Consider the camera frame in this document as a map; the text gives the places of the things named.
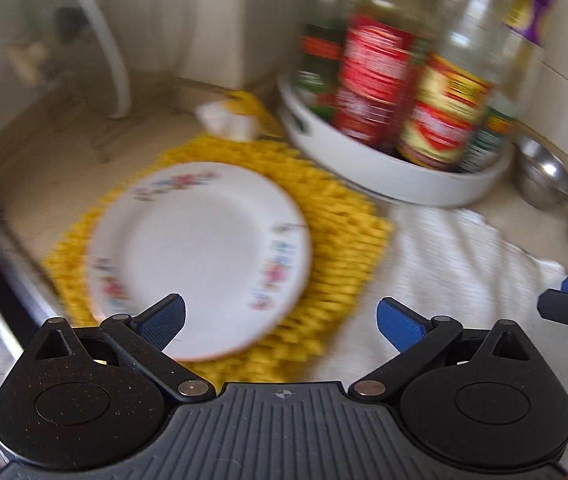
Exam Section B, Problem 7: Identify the green white label bottle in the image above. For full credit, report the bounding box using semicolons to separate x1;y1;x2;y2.
459;105;518;174

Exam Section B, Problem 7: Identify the yellow woven placemat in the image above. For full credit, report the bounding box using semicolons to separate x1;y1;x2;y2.
44;137;395;386

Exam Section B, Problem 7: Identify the yellow red label clear bottle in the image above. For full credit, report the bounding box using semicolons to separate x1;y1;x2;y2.
396;0;520;173

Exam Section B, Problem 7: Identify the floral white plate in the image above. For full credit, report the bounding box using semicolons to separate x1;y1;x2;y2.
86;161;313;362

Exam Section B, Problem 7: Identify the white yellow crumpled rag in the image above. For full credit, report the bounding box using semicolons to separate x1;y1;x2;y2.
196;91;285;141

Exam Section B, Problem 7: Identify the white towel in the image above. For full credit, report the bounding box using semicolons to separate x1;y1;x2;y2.
309;205;568;468

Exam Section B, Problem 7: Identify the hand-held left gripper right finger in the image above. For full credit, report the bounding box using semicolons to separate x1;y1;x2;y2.
349;297;535;401

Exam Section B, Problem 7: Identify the purple label bottle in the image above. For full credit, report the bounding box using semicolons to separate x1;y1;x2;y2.
506;0;558;47

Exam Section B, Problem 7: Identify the red label sauce bottle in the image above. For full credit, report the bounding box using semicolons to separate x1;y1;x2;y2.
331;0;430;150

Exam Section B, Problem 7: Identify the stainless steel bowl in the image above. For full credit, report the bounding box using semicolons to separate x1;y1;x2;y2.
514;135;568;211

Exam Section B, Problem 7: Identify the dark green label bottle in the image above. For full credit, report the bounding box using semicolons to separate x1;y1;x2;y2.
296;0;360;117

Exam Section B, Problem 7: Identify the clear cover with white rim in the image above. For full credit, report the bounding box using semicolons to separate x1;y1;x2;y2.
0;0;132;211

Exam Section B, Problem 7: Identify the white turntable tray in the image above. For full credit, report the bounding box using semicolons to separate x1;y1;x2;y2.
277;72;515;208

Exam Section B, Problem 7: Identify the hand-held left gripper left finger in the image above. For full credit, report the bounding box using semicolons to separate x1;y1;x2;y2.
31;294;216;402

